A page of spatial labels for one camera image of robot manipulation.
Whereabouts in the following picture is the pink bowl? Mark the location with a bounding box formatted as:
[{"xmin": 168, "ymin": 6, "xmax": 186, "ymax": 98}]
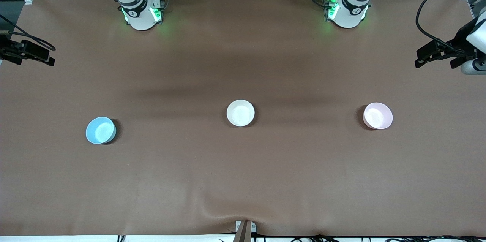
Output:
[{"xmin": 363, "ymin": 102, "xmax": 393, "ymax": 130}]

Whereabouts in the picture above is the blue bowl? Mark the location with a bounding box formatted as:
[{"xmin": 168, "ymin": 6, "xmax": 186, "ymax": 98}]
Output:
[{"xmin": 86, "ymin": 117, "xmax": 117, "ymax": 144}]

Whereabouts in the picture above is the white bowl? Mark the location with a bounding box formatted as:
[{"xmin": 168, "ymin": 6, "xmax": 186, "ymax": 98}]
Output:
[{"xmin": 227, "ymin": 100, "xmax": 255, "ymax": 127}]

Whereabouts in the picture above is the brown table cover cloth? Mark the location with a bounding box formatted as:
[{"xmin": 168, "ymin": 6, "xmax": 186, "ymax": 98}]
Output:
[{"xmin": 0, "ymin": 0, "xmax": 486, "ymax": 237}]

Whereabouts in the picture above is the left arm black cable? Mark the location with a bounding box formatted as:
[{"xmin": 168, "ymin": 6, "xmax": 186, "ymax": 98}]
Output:
[{"xmin": 415, "ymin": 0, "xmax": 486, "ymax": 54}]

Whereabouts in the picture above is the grey metal bracket plate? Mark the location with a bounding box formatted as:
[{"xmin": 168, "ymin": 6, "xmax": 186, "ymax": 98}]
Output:
[{"xmin": 235, "ymin": 220, "xmax": 257, "ymax": 233}]

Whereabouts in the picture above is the brown camera pole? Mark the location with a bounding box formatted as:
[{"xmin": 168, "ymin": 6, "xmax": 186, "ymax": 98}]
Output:
[{"xmin": 233, "ymin": 221, "xmax": 252, "ymax": 242}]

